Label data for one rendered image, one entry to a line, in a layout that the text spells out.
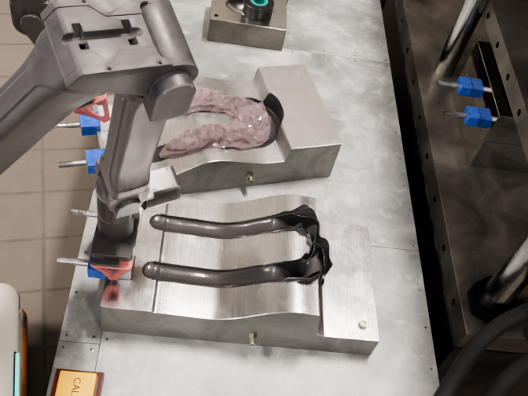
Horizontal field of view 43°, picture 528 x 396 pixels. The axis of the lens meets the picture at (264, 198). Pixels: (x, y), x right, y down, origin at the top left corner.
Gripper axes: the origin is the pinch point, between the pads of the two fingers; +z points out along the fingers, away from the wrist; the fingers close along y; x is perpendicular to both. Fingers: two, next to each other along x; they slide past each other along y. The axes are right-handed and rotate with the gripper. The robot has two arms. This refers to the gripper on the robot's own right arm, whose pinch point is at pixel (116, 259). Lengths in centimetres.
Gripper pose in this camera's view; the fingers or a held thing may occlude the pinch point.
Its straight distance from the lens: 121.5
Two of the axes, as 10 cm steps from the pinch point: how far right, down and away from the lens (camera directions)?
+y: 0.2, -7.8, 6.3
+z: -1.6, 6.2, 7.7
